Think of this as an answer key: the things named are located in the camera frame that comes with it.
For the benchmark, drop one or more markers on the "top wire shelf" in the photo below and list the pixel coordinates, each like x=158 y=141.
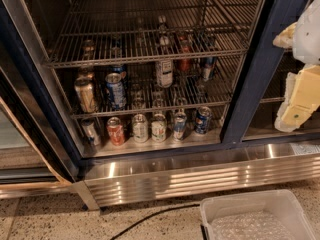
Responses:
x=107 y=32

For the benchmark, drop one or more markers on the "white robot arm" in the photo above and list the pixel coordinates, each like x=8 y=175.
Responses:
x=306 y=39

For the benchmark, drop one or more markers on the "bubble wrap sheet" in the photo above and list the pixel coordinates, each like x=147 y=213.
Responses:
x=250 y=226

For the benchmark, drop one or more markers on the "blue plastic bottle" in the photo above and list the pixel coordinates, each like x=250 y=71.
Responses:
x=208 y=63

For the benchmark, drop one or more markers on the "white green can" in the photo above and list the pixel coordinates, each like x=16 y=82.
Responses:
x=140 y=128
x=158 y=127

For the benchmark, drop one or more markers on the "red cola can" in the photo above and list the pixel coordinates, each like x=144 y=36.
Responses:
x=115 y=131

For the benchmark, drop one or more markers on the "right compartment wire shelf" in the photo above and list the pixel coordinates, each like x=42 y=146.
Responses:
x=276 y=89

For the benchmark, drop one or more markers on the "red plastic bottle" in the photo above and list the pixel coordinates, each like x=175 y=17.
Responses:
x=184 y=63

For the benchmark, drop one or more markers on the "white green can right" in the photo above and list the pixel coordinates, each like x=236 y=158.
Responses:
x=158 y=127

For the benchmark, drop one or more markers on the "white clear bottle behind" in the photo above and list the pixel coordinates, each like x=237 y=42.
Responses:
x=162 y=25

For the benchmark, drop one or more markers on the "silver can bottom left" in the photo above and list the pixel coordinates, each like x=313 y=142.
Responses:
x=88 y=126

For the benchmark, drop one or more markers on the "blue fridge centre post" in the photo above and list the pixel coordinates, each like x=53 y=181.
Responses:
x=259 y=66

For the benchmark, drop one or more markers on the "gold drink can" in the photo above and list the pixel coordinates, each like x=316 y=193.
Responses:
x=85 y=92

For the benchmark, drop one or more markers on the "blue pepsi can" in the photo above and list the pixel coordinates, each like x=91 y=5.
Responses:
x=202 y=120

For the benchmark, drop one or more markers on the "middle wire shelf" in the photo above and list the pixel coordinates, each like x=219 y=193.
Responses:
x=188 y=90

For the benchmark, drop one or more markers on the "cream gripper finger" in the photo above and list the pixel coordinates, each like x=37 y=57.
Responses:
x=285 y=38
x=302 y=98

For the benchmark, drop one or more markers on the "dark can behind gold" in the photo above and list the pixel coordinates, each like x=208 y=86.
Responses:
x=87 y=72

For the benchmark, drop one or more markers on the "clear plastic bin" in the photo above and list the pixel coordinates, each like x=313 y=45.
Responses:
x=283 y=204

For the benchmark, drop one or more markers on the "steel fridge base grille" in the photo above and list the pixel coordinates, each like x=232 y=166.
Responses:
x=145 y=179

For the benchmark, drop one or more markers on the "white green can left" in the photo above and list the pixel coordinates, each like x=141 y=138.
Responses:
x=140 y=128

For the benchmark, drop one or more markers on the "blue silver can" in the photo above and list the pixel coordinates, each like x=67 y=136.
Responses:
x=179 y=126

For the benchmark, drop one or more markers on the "blue can behind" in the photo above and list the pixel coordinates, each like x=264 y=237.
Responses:
x=121 y=69

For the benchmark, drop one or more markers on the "open fridge door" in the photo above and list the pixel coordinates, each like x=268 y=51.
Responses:
x=31 y=155

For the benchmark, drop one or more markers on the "blue white drink can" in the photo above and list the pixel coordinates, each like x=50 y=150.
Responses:
x=115 y=90

